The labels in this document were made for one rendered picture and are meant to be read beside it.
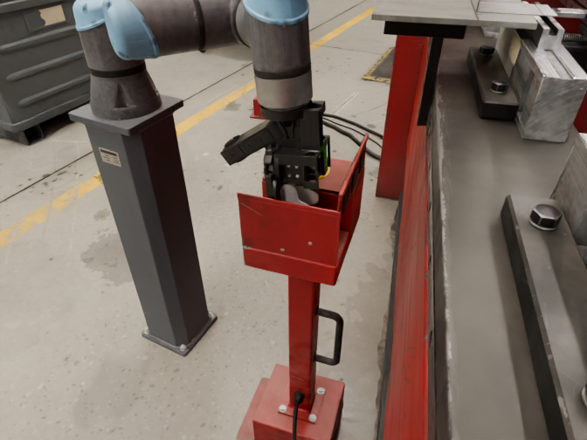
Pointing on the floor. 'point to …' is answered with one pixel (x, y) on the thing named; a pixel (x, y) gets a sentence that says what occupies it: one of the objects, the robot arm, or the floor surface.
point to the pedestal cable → (296, 411)
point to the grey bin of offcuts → (38, 66)
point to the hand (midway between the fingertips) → (285, 218)
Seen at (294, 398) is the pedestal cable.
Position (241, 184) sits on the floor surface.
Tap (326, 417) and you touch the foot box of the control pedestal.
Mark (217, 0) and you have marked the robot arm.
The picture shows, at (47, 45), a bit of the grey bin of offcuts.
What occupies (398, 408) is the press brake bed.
